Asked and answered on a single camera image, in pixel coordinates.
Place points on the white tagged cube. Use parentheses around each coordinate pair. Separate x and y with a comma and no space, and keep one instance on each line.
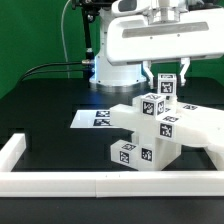
(152,104)

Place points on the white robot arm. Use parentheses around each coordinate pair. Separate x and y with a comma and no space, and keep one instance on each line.
(114,77)

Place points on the white U-shaped boundary frame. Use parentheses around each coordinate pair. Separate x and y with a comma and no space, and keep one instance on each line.
(100,184)

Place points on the white marker sheet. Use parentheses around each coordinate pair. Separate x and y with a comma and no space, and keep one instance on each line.
(91,119)

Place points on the white long chair bar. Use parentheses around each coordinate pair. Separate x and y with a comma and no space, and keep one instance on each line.
(172,127)

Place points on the white chair seat block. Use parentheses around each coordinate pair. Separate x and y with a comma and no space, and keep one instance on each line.
(156,155)

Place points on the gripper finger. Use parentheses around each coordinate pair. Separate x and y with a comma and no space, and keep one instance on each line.
(148,72)
(184,65)

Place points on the white tagged cube nut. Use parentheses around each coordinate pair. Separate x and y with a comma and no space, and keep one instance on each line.
(167,84)

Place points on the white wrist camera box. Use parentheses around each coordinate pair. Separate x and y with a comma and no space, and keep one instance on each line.
(129,7)

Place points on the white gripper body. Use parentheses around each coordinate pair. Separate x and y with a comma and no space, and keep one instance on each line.
(198,35)

